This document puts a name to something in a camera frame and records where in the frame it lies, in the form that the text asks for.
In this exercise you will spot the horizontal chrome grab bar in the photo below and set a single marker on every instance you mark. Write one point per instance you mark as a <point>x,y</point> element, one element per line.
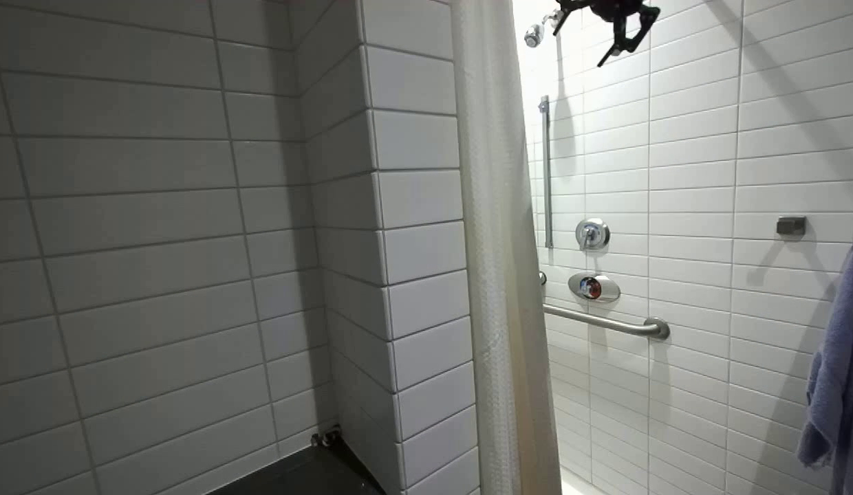
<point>648,327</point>

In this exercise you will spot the round chrome shower valve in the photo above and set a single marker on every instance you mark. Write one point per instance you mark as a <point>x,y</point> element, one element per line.
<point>592,235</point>

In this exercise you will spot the vertical chrome slide bar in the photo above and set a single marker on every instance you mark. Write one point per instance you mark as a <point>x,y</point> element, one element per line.
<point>545,169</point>

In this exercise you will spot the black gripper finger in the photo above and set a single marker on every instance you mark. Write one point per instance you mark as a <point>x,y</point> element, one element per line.
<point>566,8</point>
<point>624,41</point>

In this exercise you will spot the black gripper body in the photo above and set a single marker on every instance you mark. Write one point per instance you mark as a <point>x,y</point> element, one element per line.
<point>617,8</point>

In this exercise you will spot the grey wall hook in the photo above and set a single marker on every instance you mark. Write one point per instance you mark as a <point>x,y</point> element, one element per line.
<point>790,227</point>

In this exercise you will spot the white shower curtain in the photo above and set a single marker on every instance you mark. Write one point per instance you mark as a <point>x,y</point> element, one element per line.
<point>519,450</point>

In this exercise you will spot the chrome temperature control handle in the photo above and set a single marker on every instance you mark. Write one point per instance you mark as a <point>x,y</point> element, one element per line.
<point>595,286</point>

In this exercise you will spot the blue hanging towel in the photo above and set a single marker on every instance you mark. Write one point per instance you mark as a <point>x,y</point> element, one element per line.
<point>826,439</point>

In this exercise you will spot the chrome shower head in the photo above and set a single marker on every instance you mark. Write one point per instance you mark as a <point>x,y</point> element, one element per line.
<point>544,29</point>

